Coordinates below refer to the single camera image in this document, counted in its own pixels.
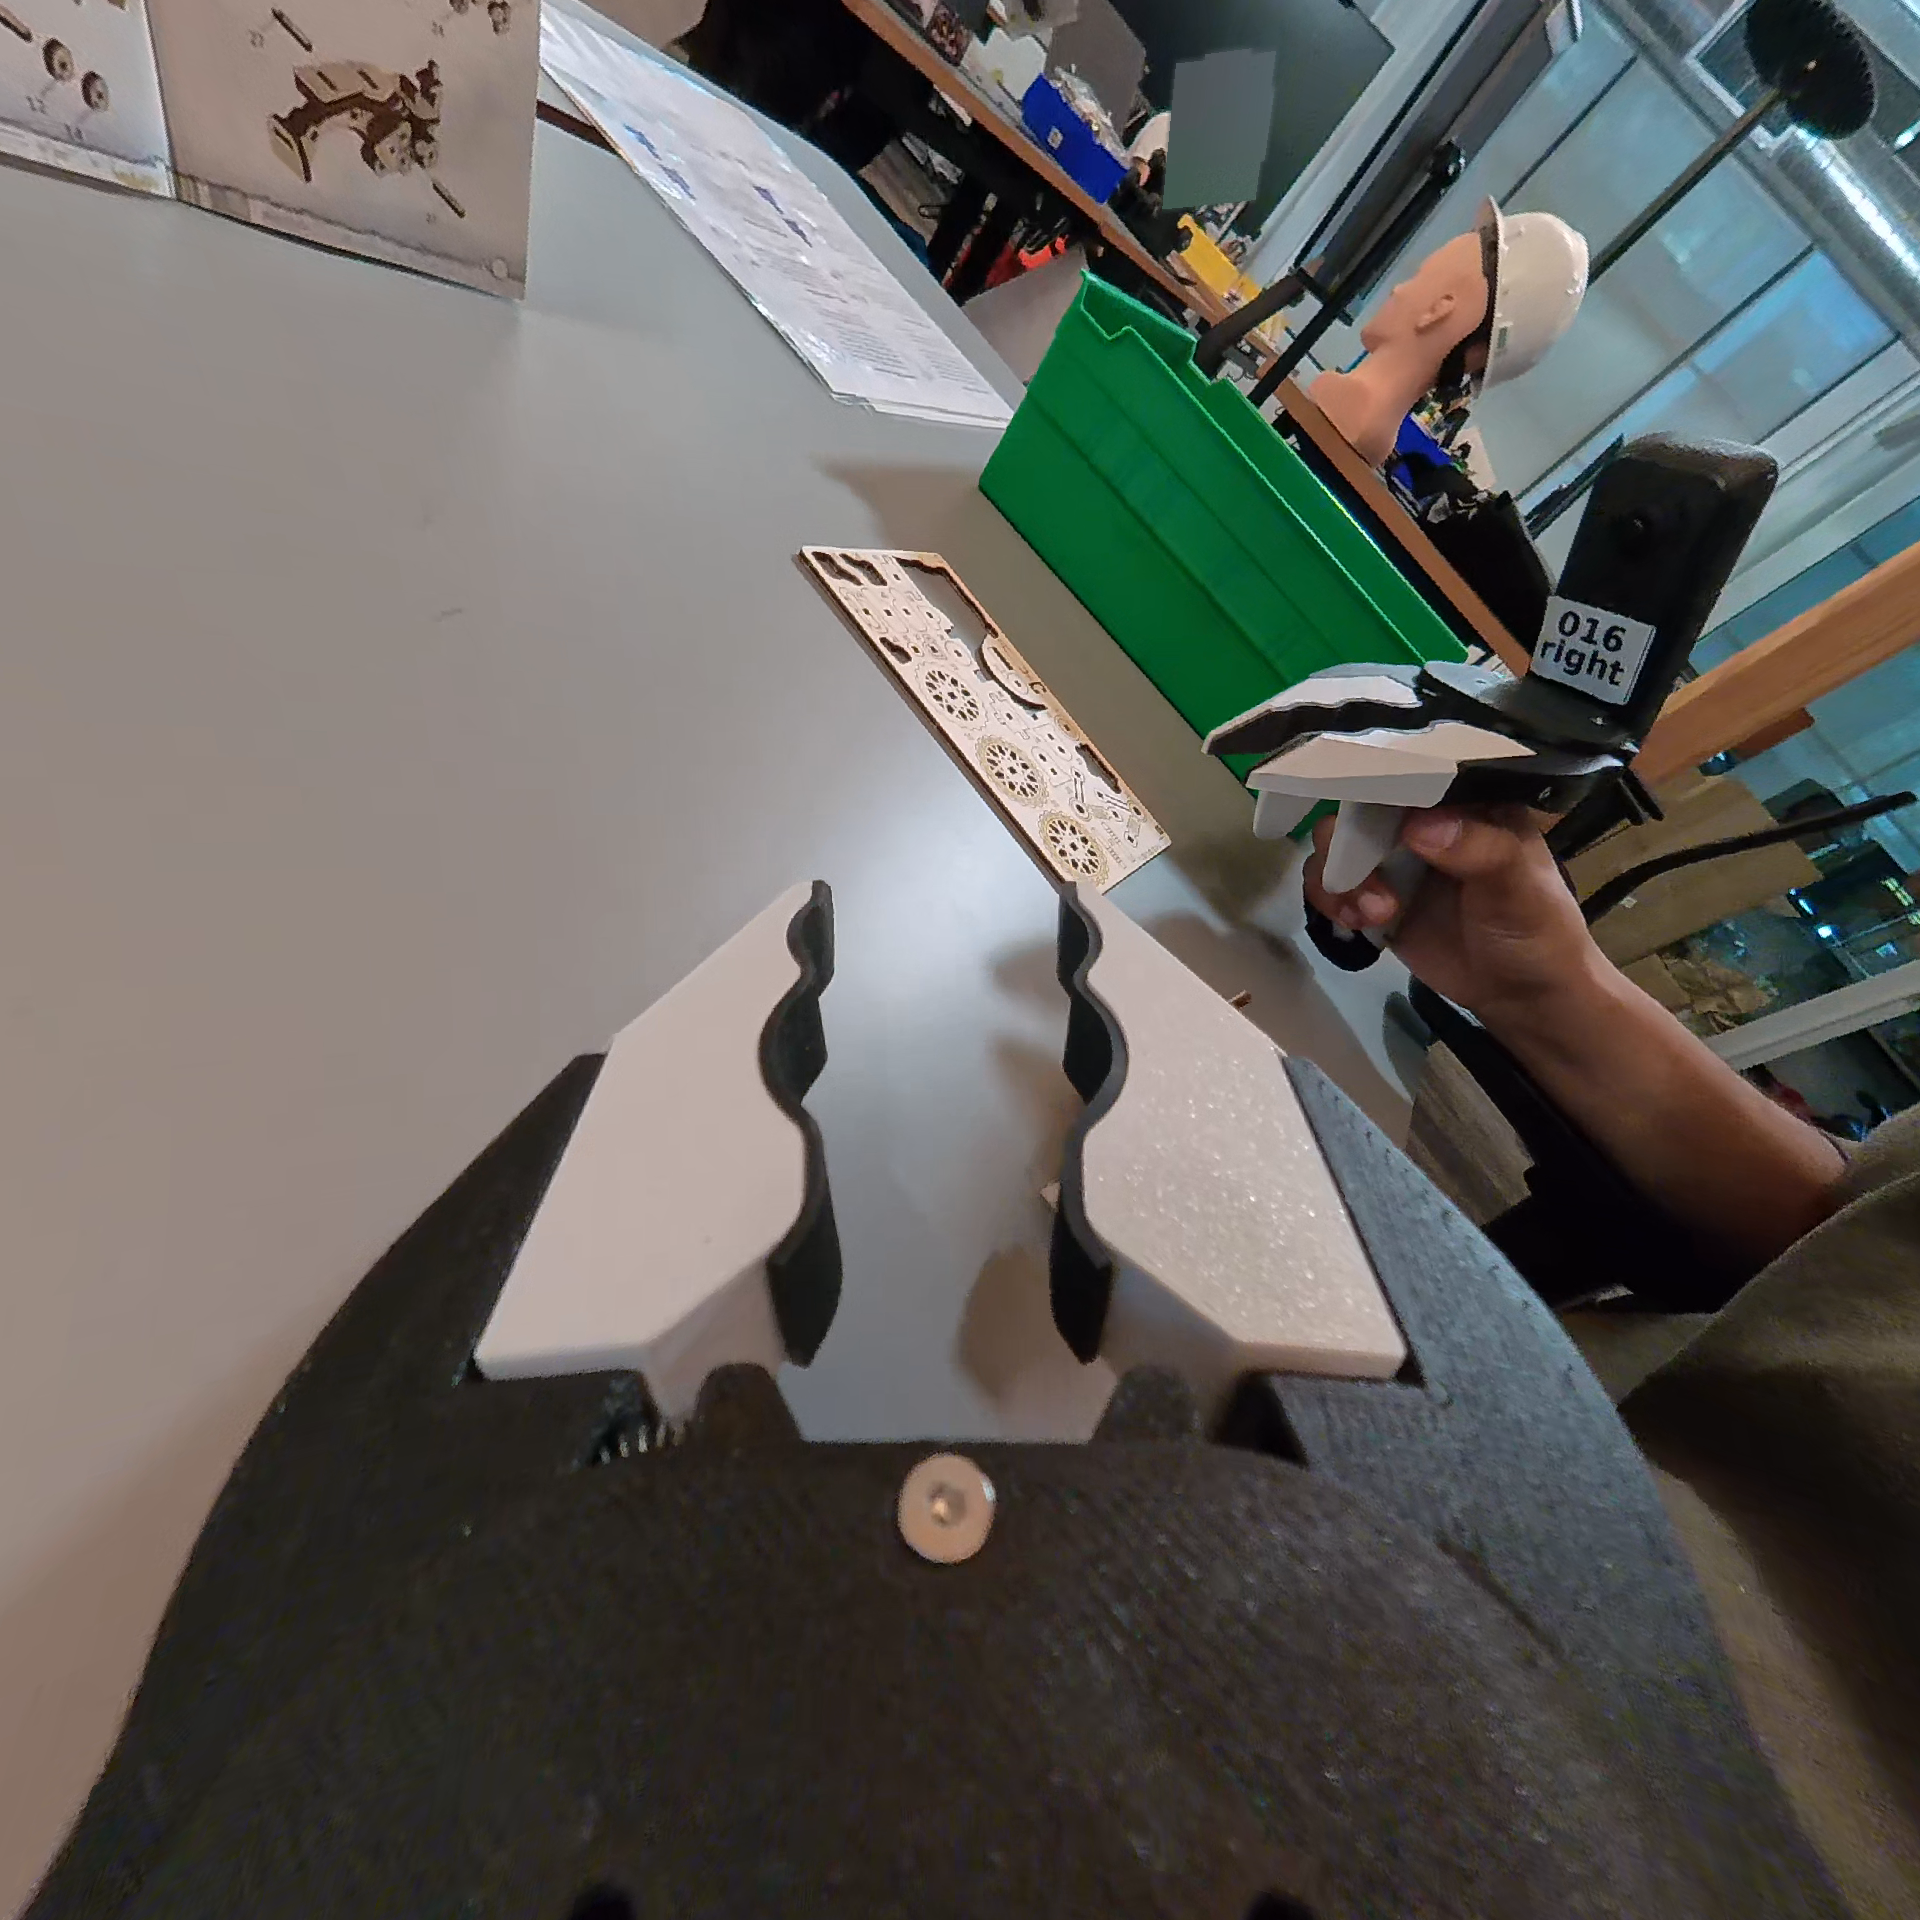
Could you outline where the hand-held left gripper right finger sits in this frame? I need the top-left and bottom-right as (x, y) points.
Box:
(1046, 883), (1414, 1385)

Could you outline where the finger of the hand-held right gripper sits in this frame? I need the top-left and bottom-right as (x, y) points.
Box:
(1204, 663), (1444, 760)
(1247, 726), (1538, 840)

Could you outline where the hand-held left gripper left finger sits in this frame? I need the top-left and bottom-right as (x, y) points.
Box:
(473, 880), (846, 1419)

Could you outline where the wooden puzzle sheet with wheels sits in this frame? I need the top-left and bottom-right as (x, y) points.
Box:
(796, 544), (1175, 896)

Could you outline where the person's right forearm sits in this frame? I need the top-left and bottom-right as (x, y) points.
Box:
(1477, 944), (1854, 1254)

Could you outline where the grey desk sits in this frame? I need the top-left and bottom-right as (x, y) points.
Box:
(0, 112), (1420, 1920)

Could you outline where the person's right hand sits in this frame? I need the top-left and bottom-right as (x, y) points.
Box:
(1302, 807), (1610, 1024)

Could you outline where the wooden beam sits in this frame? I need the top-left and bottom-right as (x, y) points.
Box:
(1631, 544), (1920, 784)

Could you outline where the wooden background table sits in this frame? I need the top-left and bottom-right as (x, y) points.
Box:
(847, 0), (1532, 669)

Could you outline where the green plastic bin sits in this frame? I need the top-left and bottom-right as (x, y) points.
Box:
(978, 270), (1473, 782)

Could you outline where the white hard hat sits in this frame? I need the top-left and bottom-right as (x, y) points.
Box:
(1469, 195), (1594, 395)

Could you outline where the mannequin head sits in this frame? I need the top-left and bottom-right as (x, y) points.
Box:
(1313, 240), (1501, 452)

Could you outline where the black stand pole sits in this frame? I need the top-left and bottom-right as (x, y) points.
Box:
(1245, 142), (1466, 407)

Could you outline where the grey display board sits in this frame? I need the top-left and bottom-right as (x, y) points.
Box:
(1295, 0), (1577, 301)

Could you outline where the black disc-topped stand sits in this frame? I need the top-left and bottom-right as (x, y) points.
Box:
(1523, 0), (1882, 504)

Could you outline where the large black monitor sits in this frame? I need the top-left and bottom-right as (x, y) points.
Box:
(1050, 0), (1397, 213)

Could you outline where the small blue parts bin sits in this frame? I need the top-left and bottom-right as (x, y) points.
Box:
(1025, 70), (1129, 204)

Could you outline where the person's brown shirt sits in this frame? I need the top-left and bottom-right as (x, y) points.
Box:
(1621, 1111), (1920, 1920)

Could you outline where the white paper sheet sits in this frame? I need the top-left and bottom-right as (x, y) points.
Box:
(538, 0), (1021, 429)

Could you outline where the instruction booklet on stand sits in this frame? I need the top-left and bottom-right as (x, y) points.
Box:
(0, 0), (541, 301)

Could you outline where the silver ventilation duct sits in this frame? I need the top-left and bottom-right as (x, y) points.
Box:
(1786, 128), (1920, 288)

